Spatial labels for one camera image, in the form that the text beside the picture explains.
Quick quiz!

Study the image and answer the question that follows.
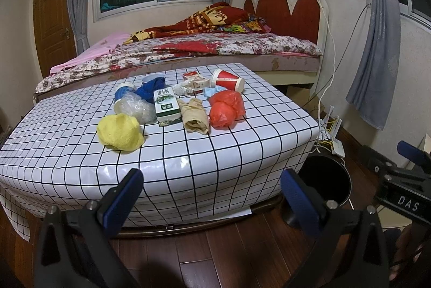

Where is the grey curtain right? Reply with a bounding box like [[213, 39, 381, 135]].
[[346, 0, 400, 130]]

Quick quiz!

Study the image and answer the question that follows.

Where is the white cable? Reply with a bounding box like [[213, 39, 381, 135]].
[[297, 0, 338, 114]]

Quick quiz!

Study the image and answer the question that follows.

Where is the blue plastic cup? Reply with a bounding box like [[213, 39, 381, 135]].
[[142, 73, 166, 83]]

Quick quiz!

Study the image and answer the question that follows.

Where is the green white milk carton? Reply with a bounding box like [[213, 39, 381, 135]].
[[154, 86, 182, 126]]

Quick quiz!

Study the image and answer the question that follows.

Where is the red plastic bag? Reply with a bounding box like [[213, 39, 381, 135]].
[[208, 90, 245, 128]]

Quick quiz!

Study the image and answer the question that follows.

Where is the red paper cup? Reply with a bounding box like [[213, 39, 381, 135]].
[[210, 69, 245, 94]]

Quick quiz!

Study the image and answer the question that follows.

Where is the pink blanket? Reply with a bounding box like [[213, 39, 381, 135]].
[[50, 32, 130, 75]]

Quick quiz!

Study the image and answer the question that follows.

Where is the red patterned blanket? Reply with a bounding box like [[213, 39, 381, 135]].
[[123, 2, 270, 45]]

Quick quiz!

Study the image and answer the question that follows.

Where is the red heart headboard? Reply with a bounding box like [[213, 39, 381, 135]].
[[243, 0, 329, 50]]

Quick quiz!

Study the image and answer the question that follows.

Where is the blue patterned paper cup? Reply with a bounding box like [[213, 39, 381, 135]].
[[114, 82, 137, 102]]

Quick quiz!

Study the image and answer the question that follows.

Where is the person right hand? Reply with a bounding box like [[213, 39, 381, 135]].
[[389, 222, 430, 282]]

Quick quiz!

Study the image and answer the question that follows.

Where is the brown wooden door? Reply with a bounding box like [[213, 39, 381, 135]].
[[33, 0, 77, 78]]

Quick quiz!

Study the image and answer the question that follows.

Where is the white wifi router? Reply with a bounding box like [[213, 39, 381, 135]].
[[318, 105, 346, 159]]

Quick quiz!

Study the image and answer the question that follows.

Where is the clear plastic bag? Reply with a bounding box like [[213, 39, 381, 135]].
[[114, 92, 156, 124]]

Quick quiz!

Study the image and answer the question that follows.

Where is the red white small carton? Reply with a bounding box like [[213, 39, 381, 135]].
[[183, 71, 210, 91]]

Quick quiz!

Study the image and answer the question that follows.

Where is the yellow cloth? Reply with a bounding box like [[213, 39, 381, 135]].
[[96, 114, 145, 152]]

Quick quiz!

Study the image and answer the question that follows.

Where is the light blue glove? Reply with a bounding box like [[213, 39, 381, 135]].
[[202, 86, 227, 99]]

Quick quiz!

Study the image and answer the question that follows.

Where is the dark blue cloth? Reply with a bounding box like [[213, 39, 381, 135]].
[[135, 76, 166, 104]]

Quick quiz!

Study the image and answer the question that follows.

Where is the white tissue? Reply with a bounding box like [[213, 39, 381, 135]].
[[172, 83, 194, 97]]

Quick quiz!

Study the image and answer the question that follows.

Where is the beige paper bag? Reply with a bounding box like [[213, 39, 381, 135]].
[[177, 98, 210, 135]]

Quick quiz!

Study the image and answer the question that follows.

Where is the bed with floral sheet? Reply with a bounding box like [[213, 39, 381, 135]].
[[34, 32, 323, 101]]

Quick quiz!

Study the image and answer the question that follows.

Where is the white grid tablecloth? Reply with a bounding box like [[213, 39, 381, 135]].
[[1, 63, 318, 240]]

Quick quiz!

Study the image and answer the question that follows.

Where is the black trash bin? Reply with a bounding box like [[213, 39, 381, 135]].
[[297, 152, 352, 206]]

